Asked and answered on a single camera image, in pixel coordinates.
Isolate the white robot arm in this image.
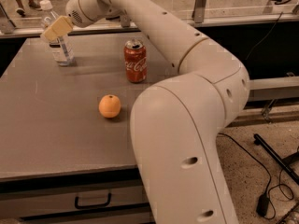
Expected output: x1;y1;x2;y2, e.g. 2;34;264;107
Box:
42;0;249;224

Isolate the black stand leg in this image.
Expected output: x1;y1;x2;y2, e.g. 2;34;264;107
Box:
253;133;299;185

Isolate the red Coca-Cola can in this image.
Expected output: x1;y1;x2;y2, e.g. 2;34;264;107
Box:
123;39;147;83

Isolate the black drawer handle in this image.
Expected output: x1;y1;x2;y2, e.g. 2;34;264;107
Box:
74;192;112;210

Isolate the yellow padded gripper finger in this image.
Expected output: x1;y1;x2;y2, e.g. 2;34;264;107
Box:
40;16;73;42

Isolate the grey metal floor rail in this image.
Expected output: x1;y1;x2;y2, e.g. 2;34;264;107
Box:
249;77;299;102

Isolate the clear plastic water bottle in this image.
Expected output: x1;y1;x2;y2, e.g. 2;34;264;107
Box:
40;0;75;66

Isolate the black power adapter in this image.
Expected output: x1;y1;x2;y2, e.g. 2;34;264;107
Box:
256;193;270;217

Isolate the grey drawer cabinet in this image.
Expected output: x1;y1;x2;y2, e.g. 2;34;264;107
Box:
0;34;176;224

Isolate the orange fruit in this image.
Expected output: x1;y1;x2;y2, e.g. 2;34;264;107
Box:
98;94;121;119

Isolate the black power cable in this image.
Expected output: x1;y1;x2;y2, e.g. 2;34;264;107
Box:
216;12;295;221

